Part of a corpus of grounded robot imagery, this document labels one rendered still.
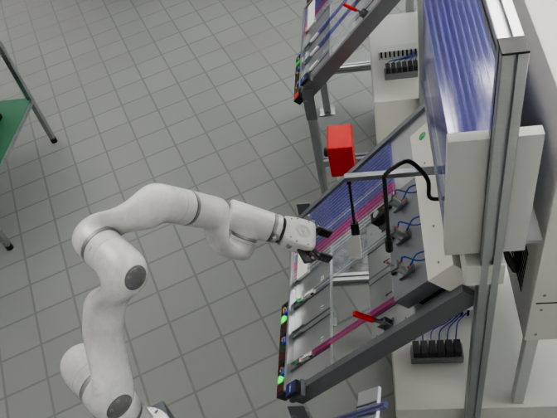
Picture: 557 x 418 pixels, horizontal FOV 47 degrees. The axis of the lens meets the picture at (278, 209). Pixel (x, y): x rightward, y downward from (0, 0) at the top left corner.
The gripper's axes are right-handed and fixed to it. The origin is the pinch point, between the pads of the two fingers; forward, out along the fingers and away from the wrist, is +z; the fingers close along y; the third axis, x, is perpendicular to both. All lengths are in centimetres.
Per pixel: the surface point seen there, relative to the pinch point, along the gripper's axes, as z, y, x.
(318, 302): 7.6, -5.0, 20.8
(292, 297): 4.0, 3.3, 33.4
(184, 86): -32, 226, 145
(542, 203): 16, -27, -62
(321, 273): 7.8, 5.5, 19.6
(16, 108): -123, 175, 165
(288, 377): 3.8, -25.8, 33.4
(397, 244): 8.4, -12.3, -22.6
